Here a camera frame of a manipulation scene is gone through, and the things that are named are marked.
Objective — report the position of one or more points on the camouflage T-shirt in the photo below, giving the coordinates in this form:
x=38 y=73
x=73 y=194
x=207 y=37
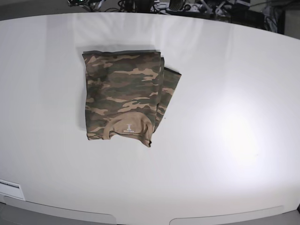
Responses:
x=127 y=93

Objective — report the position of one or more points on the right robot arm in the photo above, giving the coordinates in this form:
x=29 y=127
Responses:
x=89 y=5

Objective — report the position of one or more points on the black cable clutter background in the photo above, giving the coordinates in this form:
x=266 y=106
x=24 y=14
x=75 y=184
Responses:
x=266 y=15

